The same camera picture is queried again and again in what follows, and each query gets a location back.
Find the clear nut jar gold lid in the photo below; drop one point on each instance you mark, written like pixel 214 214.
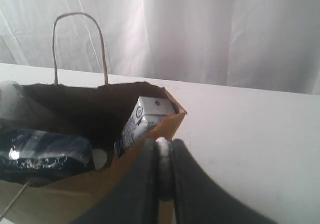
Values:
pixel 13 102

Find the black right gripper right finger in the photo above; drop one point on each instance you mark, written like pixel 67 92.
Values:
pixel 198 199

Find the white backdrop curtain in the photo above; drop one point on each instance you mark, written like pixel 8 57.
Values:
pixel 261 44

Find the spaghetti packet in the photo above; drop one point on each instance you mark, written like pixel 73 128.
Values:
pixel 27 154

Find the white printed snack pouch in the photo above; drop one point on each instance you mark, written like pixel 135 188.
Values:
pixel 147 113

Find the brown paper shopping bag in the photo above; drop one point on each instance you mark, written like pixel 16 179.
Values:
pixel 98 115

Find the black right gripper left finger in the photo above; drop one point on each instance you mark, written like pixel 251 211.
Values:
pixel 135 198

